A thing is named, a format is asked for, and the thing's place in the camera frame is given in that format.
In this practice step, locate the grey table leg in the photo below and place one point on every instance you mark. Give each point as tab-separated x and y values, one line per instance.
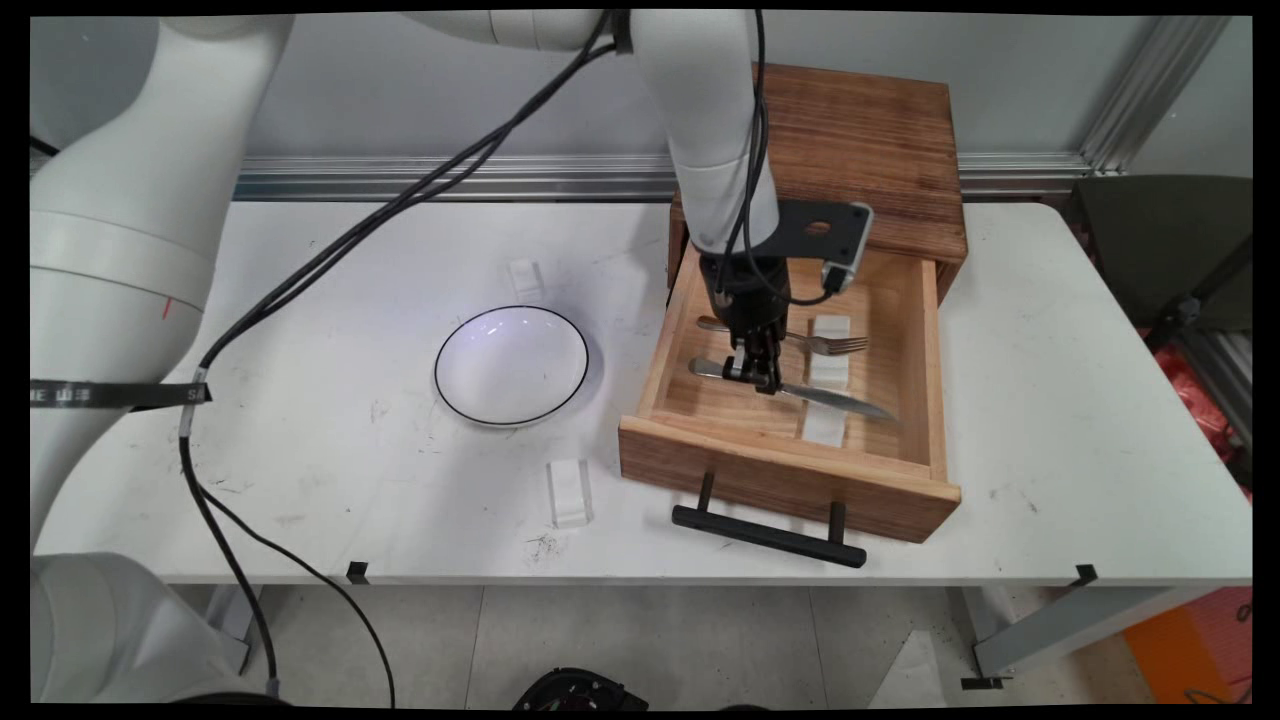
228	620
1060	625

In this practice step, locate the silver metal knife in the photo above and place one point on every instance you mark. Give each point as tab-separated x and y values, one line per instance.
840	402

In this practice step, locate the white bowl with black rim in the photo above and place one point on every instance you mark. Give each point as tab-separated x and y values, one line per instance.
510	365

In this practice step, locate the black device on floor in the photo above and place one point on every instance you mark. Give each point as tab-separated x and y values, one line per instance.
575	692

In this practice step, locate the orange floor panel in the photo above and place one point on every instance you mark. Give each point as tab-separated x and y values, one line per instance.
1190	650

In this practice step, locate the silver metal fork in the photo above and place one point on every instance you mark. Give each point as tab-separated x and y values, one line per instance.
835	345

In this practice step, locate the light wooden drawer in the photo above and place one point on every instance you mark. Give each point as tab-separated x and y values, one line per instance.
720	420

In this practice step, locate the dark wooden drawer cabinet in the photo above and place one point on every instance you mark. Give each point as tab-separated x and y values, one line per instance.
870	150

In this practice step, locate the horizontal aluminium frame rail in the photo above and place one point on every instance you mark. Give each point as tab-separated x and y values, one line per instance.
450	178

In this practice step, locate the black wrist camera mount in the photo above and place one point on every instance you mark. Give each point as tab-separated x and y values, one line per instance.
825	235

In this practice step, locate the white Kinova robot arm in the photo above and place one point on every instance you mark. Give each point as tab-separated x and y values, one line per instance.
120	250

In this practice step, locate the white cutlery rest block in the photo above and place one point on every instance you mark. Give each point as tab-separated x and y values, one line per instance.
570	495
824	430
525	280
830	368

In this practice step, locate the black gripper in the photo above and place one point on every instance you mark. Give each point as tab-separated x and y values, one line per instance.
752	295

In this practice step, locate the slanted aluminium frame post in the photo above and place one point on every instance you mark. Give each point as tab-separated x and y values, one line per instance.
1150	95

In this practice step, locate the red bag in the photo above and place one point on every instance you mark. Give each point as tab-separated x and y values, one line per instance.
1195	400

